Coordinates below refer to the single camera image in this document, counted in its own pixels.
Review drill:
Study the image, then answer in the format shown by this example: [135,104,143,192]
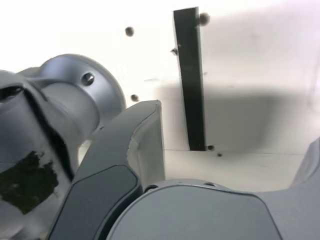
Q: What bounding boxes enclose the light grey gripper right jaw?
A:
[106,136,320,240]

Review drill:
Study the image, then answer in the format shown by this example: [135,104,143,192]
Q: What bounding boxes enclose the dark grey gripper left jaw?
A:
[47,99,166,240]

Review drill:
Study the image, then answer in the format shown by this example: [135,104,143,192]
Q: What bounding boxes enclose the black tape strip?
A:
[173,6,208,152]

